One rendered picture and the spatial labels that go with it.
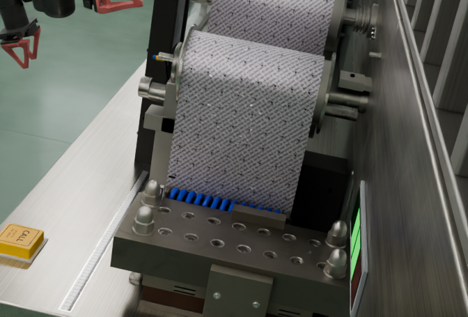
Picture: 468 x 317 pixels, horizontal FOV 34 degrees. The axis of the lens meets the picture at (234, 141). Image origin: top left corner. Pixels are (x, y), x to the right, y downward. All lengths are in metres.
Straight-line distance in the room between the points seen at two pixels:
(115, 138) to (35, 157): 1.91
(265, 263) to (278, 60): 0.35
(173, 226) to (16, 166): 2.43
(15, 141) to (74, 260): 2.54
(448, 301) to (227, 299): 0.74
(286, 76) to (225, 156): 0.18
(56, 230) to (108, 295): 0.22
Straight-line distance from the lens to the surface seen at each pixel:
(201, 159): 1.36
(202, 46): 1.32
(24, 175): 3.59
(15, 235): 1.43
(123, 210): 1.57
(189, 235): 1.27
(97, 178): 1.69
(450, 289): 0.53
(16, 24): 1.88
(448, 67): 0.74
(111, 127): 1.94
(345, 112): 1.49
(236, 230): 1.30
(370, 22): 1.55
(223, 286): 1.22
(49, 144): 3.90
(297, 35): 1.51
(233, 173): 1.37
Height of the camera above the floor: 1.69
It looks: 24 degrees down
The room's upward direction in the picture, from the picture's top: 10 degrees clockwise
